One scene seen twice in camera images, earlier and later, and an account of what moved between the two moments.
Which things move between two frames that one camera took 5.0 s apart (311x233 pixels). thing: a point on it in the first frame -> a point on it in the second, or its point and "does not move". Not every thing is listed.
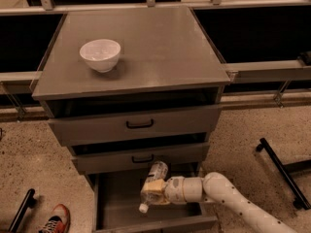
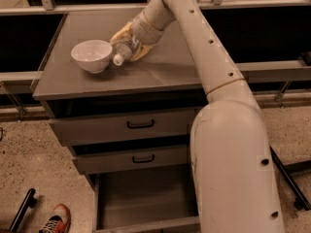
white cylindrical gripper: x=174 y=189 -> x=145 y=30
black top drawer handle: x=139 y=126 does not move
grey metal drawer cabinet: x=123 y=88 does not move
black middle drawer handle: x=142 y=161 does not move
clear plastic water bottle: x=158 y=171 -> x=123 y=49
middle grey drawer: x=139 y=160 does not move
